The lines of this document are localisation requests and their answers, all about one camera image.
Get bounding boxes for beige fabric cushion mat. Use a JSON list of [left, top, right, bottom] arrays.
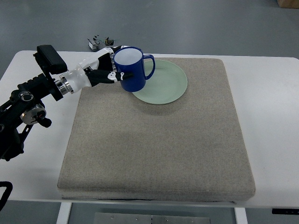
[[57, 58, 256, 202]]

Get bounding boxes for blue mug white inside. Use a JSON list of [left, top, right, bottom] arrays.
[[114, 47, 156, 92]]

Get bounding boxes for small electronic parts on floor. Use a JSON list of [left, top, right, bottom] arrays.
[[88, 35, 115, 51]]

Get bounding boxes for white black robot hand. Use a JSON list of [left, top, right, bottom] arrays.
[[55, 46, 134, 94]]

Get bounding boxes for cardboard box corner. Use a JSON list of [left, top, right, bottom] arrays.
[[277, 0, 299, 9]]

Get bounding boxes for light green plate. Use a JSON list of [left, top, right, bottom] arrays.
[[133, 60, 188, 105]]

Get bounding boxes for black table control panel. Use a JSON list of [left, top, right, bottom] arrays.
[[272, 209, 299, 215]]

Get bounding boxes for black strap loop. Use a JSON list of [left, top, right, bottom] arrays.
[[0, 181, 13, 212]]

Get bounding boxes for white table leg frame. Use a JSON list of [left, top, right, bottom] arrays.
[[56, 202, 72, 224]]

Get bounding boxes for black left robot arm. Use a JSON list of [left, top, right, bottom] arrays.
[[0, 45, 133, 161]]

